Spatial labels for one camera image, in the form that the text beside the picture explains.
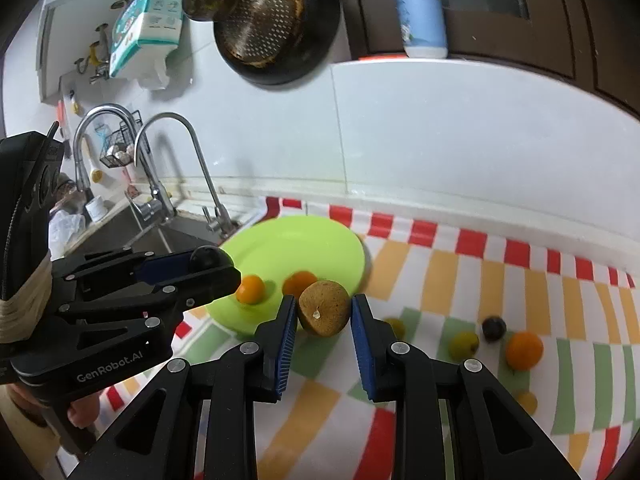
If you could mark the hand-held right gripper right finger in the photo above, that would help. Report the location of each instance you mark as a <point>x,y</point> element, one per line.
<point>362,355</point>

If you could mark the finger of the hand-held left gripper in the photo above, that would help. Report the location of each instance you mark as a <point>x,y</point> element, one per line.
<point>162,266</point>
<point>210,285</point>

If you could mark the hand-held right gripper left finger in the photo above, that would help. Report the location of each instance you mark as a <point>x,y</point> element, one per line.
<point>285,347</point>

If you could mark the dark purple plum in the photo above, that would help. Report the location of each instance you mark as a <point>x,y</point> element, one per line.
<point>207,256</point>
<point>494,328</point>

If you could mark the small orange tangerine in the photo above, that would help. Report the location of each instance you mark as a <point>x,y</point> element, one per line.
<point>250,289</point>
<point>527,402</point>

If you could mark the brown longan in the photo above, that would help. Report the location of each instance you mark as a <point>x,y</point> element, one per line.
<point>324,308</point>

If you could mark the lime green plate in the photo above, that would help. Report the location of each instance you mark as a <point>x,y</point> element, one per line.
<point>300,245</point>

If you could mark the large orange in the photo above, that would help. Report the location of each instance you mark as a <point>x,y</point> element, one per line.
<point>524,350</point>

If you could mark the person's left hand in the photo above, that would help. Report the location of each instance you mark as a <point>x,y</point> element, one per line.
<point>85,410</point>

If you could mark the stainless steel sink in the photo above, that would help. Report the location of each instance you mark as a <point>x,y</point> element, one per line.
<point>125,232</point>

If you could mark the steel pull-down faucet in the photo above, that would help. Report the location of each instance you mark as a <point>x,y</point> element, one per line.
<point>150,208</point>

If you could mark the tall gooseneck steel faucet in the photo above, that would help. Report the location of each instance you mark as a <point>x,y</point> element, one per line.
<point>223,222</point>

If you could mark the small white cup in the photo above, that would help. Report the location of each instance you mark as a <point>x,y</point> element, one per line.
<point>96,209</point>

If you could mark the clear plastic bag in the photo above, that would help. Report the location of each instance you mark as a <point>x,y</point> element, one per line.
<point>67,227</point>

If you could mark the yellow dish brush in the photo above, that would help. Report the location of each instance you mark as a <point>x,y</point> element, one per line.
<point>96,175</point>

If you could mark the garlic bulb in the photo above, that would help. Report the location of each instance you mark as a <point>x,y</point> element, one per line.
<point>121,150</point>

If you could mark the colourful striped table mat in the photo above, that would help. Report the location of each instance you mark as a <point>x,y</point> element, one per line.
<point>500,280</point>

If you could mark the green white tissue pack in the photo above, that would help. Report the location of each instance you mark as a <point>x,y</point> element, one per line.
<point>150,15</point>

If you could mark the golden perforated strainer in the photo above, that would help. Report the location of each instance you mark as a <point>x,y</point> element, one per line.
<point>265,15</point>

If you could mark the black frying pan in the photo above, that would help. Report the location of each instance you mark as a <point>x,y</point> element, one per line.
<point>320,35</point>

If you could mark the white blue bottle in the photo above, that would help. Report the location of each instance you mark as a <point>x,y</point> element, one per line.
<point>420,10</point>

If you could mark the metal wall hook rack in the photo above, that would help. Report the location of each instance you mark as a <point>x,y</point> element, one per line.
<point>100,67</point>

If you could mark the dark wooden window frame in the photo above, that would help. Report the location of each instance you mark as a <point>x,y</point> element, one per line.
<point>550,35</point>

